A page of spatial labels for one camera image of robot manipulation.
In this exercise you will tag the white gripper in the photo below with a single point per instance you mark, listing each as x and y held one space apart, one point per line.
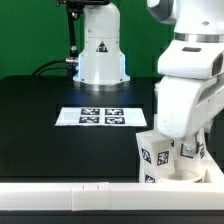
191 93

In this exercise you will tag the white round stool seat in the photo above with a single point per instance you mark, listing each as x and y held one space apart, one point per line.
181 176

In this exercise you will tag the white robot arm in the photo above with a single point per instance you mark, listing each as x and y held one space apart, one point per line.
183 41

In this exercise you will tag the white marker sheet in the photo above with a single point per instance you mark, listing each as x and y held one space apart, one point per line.
99 116

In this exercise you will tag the white L-shaped fence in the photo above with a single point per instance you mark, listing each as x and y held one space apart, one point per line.
208 195

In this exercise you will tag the black camera stand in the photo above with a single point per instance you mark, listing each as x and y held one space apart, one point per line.
74 8

